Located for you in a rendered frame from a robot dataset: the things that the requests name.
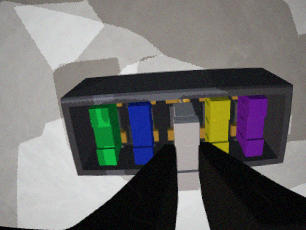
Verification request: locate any dark grey fuse block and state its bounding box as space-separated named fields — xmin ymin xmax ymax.
xmin=60 ymin=67 xmax=293 ymax=176

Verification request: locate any yellow fuse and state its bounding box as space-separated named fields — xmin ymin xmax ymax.
xmin=205 ymin=96 xmax=230 ymax=154

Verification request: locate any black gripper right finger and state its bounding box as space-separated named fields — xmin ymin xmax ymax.
xmin=198 ymin=142 xmax=306 ymax=230

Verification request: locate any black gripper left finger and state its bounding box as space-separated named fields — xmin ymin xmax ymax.
xmin=63 ymin=144 xmax=178 ymax=230

